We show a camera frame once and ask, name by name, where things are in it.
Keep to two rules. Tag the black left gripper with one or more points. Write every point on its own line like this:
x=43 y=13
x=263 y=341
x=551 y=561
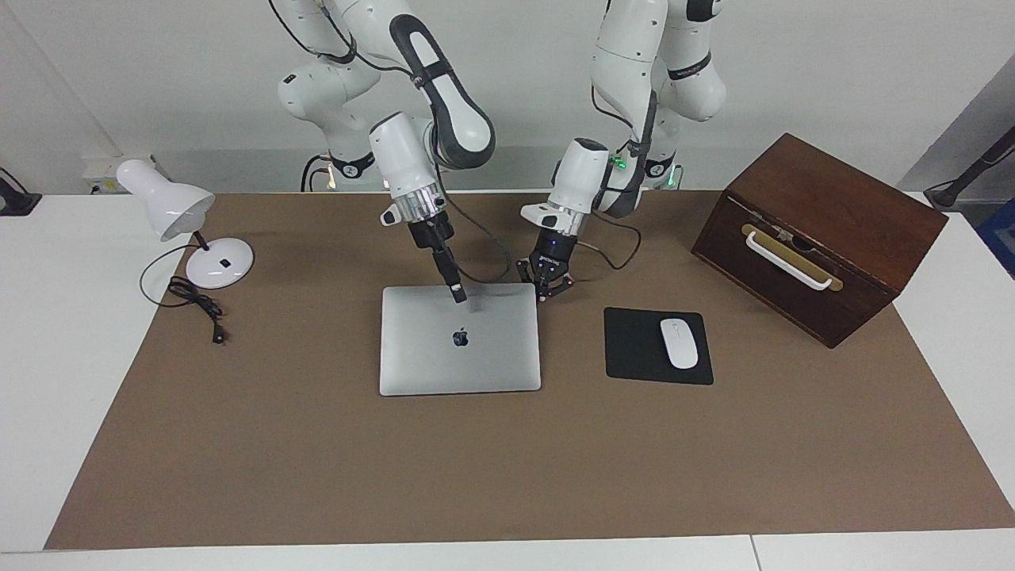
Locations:
x=553 y=250

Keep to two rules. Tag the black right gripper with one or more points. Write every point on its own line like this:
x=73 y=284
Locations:
x=430 y=234

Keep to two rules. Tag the silver grey laptop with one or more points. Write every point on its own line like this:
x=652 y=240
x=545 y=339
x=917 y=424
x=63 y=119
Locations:
x=460 y=365

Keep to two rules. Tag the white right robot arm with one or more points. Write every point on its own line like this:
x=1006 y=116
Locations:
x=404 y=151

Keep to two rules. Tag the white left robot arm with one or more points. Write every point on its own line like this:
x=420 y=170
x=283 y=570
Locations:
x=626 y=55

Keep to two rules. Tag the black mouse pad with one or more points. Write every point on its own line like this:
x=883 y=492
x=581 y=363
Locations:
x=634 y=349

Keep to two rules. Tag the white computer mouse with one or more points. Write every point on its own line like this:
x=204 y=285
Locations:
x=679 y=345

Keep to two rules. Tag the brown paper table mat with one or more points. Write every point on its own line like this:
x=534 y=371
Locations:
x=507 y=460

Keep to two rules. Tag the white desk lamp base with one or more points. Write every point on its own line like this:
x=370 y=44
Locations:
x=170 y=206

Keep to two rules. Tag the brown wooden cabinet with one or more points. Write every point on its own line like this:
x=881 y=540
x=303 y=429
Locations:
x=840 y=198

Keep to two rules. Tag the black tripod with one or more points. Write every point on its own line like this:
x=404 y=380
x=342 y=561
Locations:
x=971 y=170

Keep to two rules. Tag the black stand foot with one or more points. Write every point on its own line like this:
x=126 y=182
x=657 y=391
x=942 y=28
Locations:
x=16 y=202

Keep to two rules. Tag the blue object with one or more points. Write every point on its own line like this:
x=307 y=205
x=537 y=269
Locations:
x=1001 y=234

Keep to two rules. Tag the white wall power strip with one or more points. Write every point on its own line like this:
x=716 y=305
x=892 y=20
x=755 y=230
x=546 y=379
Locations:
x=103 y=176

